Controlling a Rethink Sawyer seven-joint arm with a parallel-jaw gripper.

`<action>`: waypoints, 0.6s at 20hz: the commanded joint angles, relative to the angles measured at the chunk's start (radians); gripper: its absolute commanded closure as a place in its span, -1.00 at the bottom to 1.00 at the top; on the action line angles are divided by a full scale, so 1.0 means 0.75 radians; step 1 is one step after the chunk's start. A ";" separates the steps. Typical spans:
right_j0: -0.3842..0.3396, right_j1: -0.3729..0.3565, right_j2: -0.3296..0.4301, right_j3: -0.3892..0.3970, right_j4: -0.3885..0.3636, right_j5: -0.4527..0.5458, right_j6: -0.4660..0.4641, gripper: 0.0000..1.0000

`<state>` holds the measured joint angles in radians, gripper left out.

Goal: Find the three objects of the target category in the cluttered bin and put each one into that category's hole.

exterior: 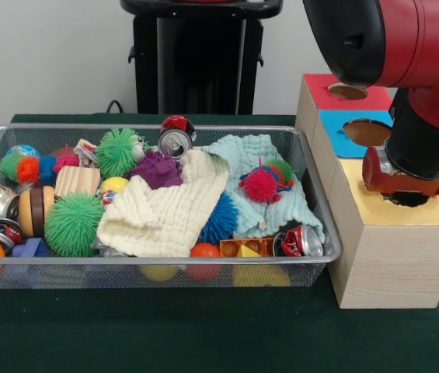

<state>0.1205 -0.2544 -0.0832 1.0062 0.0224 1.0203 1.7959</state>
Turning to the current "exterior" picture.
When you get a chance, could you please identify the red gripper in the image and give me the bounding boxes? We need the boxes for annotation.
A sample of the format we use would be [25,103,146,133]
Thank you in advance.
[361,146,439,195]

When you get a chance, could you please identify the wooden box three holes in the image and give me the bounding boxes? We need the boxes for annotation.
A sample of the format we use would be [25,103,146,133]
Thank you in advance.
[295,72,439,310]

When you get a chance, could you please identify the crushed red soda can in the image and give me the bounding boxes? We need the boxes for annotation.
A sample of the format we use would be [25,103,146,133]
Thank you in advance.
[272,224,324,257]

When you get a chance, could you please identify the pink spiky rubber toy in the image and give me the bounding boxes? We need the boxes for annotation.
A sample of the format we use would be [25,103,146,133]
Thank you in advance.
[238,157,296,204]

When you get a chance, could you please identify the mint waffle cloth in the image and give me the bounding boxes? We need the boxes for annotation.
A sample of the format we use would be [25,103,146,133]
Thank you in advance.
[202,134,326,239]

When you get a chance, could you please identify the uncrushed red soda can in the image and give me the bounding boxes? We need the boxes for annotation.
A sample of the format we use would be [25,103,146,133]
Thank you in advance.
[157,114,197,160]

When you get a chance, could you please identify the cream waffle cloth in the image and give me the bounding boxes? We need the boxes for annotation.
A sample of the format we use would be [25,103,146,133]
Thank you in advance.
[96,149,231,258]

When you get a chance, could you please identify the dark green table cloth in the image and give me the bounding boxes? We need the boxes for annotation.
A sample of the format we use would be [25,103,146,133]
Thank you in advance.
[0,112,439,373]

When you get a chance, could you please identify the purple spiky rubber toy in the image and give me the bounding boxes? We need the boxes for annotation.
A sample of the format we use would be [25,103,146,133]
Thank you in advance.
[127,149,184,190]

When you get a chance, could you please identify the green puffer toy white face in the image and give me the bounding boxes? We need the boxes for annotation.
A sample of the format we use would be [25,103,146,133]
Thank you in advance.
[95,127,142,178]

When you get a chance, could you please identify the plain green puffer ball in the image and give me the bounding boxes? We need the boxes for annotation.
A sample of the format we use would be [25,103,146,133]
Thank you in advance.
[44,190,106,258]

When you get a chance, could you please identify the wooden toy burger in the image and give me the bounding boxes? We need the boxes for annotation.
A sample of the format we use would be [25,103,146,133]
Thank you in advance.
[19,185,56,238]

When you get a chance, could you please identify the multicoloured fuzzy caterpillar toy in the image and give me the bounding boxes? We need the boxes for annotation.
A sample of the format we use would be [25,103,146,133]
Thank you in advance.
[0,152,80,184]

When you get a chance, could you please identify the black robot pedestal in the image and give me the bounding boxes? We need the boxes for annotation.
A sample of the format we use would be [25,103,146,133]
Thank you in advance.
[120,0,284,116]

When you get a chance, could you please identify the silver wire mesh bin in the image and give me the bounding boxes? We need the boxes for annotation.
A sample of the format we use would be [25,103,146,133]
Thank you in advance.
[0,124,344,291]

